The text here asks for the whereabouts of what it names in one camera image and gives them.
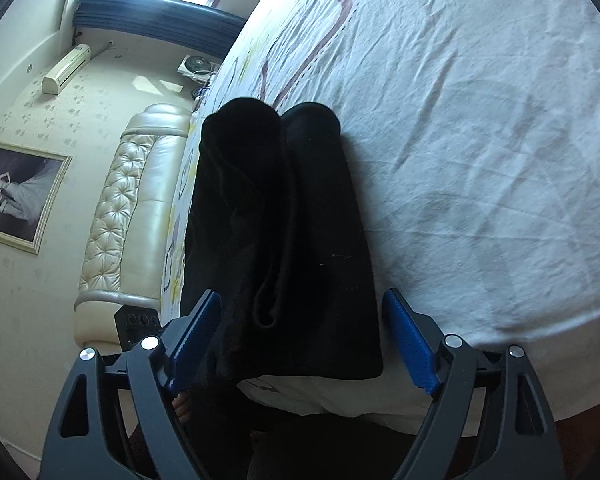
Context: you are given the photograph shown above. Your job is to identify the black pants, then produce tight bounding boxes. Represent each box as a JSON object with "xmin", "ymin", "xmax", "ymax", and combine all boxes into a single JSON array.
[{"xmin": 181, "ymin": 98, "xmax": 384, "ymax": 387}]

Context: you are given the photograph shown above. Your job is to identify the person left hand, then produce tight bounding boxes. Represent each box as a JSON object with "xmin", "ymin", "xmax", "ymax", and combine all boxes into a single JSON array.
[{"xmin": 172, "ymin": 391, "xmax": 190, "ymax": 424}]

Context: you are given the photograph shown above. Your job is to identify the cream tufted leather headboard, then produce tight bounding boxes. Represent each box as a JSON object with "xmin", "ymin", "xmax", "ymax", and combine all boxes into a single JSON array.
[{"xmin": 73, "ymin": 103, "xmax": 192, "ymax": 353}]

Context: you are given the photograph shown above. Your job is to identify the patterned white bed sheet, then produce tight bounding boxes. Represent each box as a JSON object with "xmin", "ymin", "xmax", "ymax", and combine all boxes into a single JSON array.
[{"xmin": 171, "ymin": 0, "xmax": 600, "ymax": 433}]

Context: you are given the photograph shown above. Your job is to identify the white box fan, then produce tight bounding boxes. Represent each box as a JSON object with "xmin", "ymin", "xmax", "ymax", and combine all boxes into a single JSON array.
[{"xmin": 178, "ymin": 55, "xmax": 220, "ymax": 84}]

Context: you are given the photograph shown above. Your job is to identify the dark blue left curtain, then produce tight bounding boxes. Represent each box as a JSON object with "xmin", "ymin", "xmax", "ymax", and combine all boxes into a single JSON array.
[{"xmin": 72, "ymin": 0, "xmax": 246, "ymax": 58}]

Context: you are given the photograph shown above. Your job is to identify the framed wall picture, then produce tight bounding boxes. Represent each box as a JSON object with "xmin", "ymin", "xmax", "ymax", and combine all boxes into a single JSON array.
[{"xmin": 0, "ymin": 142, "xmax": 72, "ymax": 255}]

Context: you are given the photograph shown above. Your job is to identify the white wall air conditioner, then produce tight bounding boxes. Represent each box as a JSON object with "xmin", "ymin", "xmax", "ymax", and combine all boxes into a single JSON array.
[{"xmin": 41, "ymin": 44, "xmax": 92, "ymax": 96}]

